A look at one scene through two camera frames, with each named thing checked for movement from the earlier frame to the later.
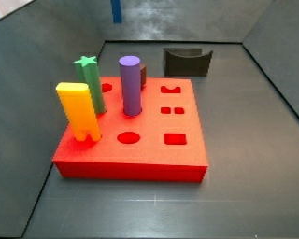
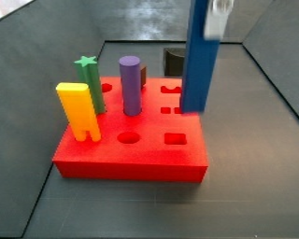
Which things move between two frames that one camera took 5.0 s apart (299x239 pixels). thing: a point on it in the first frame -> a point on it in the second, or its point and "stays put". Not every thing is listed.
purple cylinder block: x=131 y=84 stays put
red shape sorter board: x=157 y=145 stays put
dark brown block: x=143 y=77 stays put
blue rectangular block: x=116 y=11 -> x=201 y=59
